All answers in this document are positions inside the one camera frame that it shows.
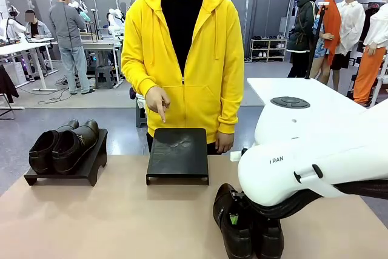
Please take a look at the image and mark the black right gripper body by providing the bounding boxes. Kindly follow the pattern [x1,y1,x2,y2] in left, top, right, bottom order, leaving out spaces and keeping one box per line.
[230,190,258,214]

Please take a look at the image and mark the black perforated monk-strap shoe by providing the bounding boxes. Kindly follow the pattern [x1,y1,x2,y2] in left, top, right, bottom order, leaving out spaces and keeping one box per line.
[212,183,255,259]
[251,210,285,259]

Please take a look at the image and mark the black pebbled leather buckle shoe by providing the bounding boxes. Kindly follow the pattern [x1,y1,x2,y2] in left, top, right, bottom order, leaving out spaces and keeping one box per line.
[28,118,80,175]
[52,118,100,175]

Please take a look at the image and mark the person's right forearm yellow sleeve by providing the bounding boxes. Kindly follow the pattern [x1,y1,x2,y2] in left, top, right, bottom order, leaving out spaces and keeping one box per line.
[121,55,166,98]

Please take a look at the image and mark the person's left forearm yellow sleeve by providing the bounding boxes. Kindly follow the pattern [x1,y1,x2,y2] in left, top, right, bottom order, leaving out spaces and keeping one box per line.
[217,64,245,135]

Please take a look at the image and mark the black slanted shoe stand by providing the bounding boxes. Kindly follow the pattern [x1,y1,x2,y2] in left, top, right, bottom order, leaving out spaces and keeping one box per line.
[145,127,210,186]
[23,128,109,187]

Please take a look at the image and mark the person in yellow hoodie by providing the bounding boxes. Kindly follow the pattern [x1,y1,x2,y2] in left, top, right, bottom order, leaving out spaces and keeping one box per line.
[120,0,245,155]

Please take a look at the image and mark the seated person in grey jacket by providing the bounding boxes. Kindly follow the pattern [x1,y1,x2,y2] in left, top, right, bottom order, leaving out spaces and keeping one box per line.
[24,10,54,43]

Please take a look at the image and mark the person's left hand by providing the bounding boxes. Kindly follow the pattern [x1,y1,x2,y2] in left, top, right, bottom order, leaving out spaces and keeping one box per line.
[215,131,234,154]

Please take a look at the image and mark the person's right hand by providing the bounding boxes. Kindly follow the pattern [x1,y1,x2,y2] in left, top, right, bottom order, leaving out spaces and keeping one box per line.
[144,86,171,124]

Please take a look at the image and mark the small white box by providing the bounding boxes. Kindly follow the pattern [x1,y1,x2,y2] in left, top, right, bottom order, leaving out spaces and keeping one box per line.
[229,148,250,163]

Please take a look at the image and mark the grey stool with white cloth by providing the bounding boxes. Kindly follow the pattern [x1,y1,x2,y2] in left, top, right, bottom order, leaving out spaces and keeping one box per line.
[135,94,150,129]

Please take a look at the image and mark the wooden shoe rack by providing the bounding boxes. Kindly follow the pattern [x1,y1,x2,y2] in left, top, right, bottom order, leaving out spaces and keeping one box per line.
[249,37,288,63]

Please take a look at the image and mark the mannequin in black jacket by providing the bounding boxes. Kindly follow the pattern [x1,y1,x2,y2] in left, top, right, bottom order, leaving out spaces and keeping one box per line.
[286,0,324,78]

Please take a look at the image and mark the grey plastic stool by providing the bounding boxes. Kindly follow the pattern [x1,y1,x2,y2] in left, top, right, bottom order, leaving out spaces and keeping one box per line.
[94,65,116,90]

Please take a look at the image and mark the mannequin in orange trousers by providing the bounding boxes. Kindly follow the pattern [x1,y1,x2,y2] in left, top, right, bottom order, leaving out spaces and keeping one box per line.
[352,1,388,106]

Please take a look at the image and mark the mannequin with orange shawl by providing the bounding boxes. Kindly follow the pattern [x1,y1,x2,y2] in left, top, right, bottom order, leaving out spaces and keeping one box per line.
[309,0,344,92]

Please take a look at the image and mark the mannequin in white shirt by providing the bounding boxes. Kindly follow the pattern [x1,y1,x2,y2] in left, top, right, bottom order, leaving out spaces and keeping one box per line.
[329,0,367,72]

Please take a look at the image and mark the white workbench table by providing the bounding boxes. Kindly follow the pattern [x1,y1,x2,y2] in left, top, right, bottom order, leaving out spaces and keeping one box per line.
[81,38,125,87]

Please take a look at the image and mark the white humanoid robot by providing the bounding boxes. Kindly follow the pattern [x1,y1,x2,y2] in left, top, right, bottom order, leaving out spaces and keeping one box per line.
[106,7,125,39]
[71,0,92,24]
[0,5,28,44]

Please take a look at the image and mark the man in grey sweater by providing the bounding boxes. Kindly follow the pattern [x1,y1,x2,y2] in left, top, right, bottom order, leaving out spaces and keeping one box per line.
[48,0,96,95]

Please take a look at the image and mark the black jacket on chair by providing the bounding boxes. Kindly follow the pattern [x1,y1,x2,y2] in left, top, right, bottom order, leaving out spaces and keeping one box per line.
[0,64,20,120]

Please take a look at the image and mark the white desk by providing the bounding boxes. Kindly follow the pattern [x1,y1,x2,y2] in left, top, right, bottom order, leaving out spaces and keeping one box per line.
[0,39,59,92]

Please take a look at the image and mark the black floor cables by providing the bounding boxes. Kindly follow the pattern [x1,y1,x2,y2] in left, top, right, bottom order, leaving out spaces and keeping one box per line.
[36,75,81,106]

